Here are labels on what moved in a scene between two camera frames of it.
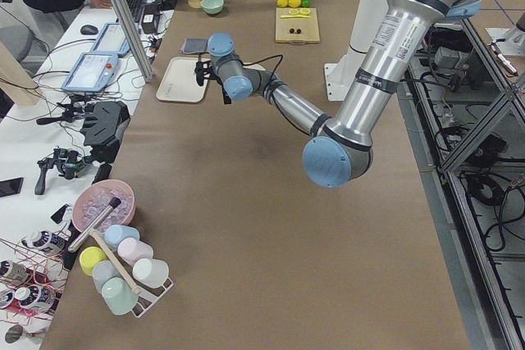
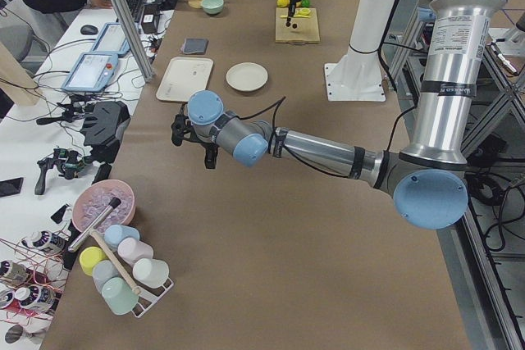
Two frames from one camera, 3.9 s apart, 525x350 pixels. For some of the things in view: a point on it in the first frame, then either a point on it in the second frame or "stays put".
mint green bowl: x=212 y=5 stays put
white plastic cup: x=151 y=272 stays put
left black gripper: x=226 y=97 → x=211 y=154
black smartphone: x=11 y=187 stays put
